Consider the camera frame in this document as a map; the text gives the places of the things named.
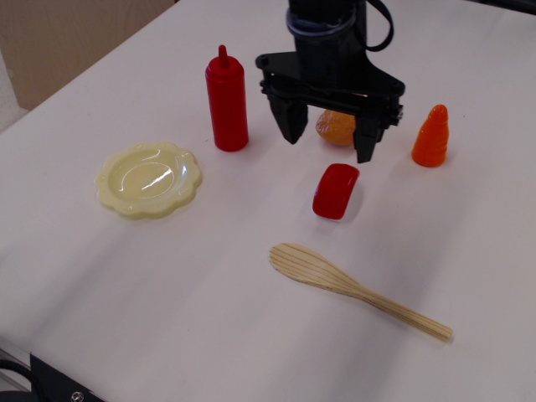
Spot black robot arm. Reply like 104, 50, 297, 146
255, 1, 405, 163

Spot cream scalloped toy plate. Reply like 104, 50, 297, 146
95, 142, 203, 219

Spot black corner bracket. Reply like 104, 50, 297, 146
30, 354, 104, 402

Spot red ketchup squeeze bottle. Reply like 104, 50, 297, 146
205, 44, 249, 152

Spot black cable loop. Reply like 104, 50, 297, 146
363, 0, 395, 53

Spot red toy sushi piece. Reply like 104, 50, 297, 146
312, 163, 360, 220

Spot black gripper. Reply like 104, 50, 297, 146
255, 33, 405, 163

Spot brown toy chicken drumstick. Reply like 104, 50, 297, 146
315, 108, 362, 147

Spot orange toy carrot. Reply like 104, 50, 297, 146
411, 104, 449, 168

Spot wooden spatula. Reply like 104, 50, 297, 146
269, 243, 453, 342

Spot black cable at corner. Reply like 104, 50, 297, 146
0, 358, 34, 402

